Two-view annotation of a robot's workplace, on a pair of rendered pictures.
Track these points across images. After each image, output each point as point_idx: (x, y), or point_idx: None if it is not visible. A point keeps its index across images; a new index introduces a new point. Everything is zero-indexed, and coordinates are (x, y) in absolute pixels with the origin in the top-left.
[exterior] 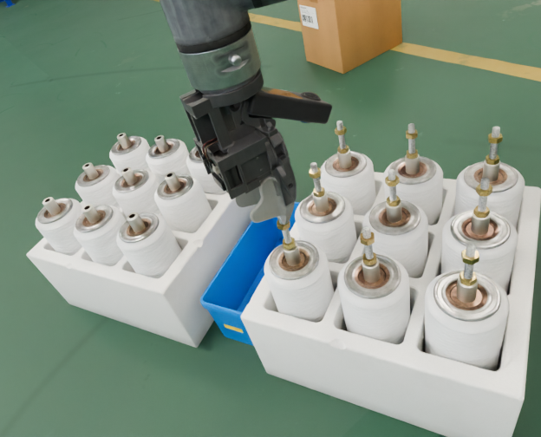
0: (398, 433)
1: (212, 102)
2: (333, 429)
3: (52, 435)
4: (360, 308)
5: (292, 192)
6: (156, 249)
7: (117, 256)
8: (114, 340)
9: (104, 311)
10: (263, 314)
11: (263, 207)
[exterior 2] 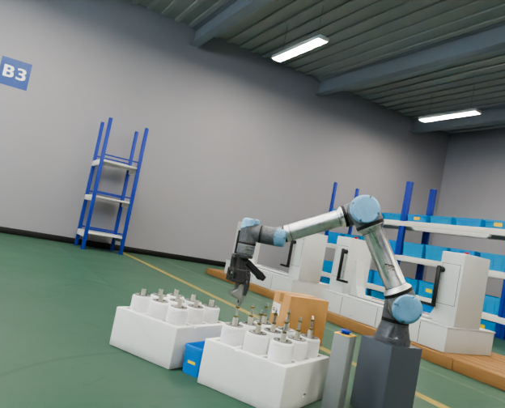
0: (242, 404)
1: (239, 256)
2: (218, 397)
3: (95, 363)
4: (250, 335)
5: (246, 291)
6: (182, 315)
7: (159, 318)
8: (129, 357)
9: (130, 346)
10: (214, 340)
11: (236, 292)
